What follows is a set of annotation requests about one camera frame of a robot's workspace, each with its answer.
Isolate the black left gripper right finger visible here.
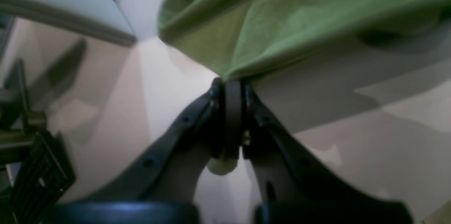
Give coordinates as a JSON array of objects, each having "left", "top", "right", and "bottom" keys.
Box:
[{"left": 242, "top": 82, "right": 413, "bottom": 224}]

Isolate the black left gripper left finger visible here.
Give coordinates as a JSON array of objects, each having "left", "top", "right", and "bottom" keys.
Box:
[{"left": 85, "top": 78, "right": 242, "bottom": 202}]

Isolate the green t-shirt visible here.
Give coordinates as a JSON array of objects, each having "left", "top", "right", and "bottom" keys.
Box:
[{"left": 157, "top": 0, "right": 450, "bottom": 80}]

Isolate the black slotted grille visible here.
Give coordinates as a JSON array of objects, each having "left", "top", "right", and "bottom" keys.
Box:
[{"left": 10, "top": 130, "right": 76, "bottom": 224}]

